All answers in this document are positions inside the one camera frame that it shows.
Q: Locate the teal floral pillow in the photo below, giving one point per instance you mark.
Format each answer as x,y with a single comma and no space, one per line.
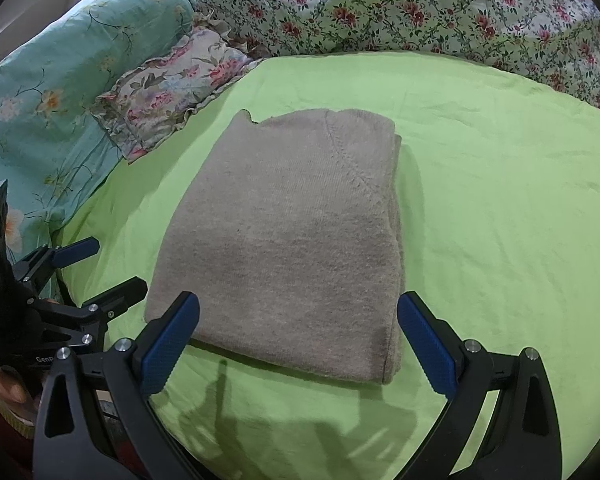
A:
55,90

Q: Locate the ruffled floral pillow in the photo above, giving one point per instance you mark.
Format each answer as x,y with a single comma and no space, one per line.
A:
175,85

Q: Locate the beige knit sweater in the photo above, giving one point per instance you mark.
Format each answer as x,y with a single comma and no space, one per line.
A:
290,230

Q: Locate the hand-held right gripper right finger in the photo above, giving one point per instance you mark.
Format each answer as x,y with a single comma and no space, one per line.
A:
427,345

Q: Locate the light green bed sheet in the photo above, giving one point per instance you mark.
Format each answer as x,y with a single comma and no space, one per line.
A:
505,220

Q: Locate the person's left hand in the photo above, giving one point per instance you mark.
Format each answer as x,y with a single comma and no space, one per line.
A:
15,387

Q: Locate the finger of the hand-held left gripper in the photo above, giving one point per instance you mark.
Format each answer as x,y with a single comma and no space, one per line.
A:
115,297
72,251

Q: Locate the white red floral quilt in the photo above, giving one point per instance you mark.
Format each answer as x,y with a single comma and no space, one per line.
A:
405,5

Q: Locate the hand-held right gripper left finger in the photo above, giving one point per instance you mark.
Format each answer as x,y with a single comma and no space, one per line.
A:
170,345

